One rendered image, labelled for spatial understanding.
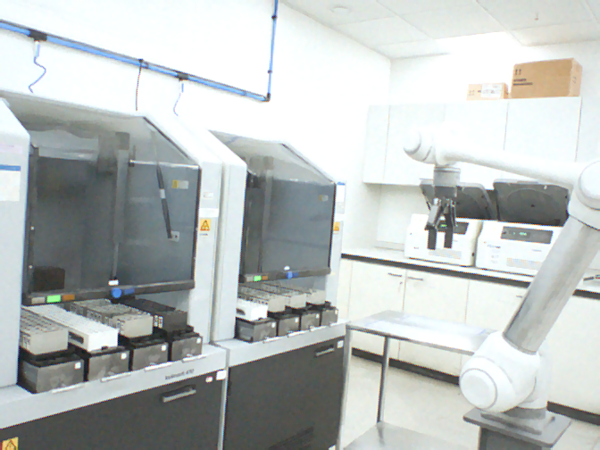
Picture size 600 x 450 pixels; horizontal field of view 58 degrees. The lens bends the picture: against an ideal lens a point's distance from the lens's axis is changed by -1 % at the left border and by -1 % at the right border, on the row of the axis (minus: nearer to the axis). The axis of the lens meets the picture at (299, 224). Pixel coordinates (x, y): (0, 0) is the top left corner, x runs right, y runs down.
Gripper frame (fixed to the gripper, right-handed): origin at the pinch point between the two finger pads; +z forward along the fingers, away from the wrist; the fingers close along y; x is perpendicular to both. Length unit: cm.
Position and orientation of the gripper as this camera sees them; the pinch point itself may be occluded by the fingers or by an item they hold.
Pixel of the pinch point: (439, 245)
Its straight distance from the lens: 189.6
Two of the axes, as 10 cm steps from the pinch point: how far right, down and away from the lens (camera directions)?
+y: 6.2, 0.1, 7.9
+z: -0.8, 10.0, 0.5
